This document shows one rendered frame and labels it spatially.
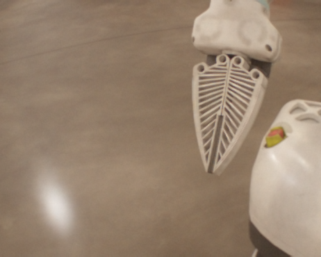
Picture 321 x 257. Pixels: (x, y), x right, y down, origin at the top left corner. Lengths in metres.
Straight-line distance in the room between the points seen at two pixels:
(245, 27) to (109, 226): 0.81
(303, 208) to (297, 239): 0.05
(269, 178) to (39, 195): 0.81
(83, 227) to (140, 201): 0.18
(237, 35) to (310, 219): 0.29
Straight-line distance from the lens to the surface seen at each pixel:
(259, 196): 0.81
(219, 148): 0.58
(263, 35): 0.58
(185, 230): 1.26
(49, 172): 1.57
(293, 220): 0.75
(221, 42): 0.60
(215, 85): 0.60
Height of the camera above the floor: 0.76
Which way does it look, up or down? 26 degrees down
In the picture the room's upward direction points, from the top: 6 degrees counter-clockwise
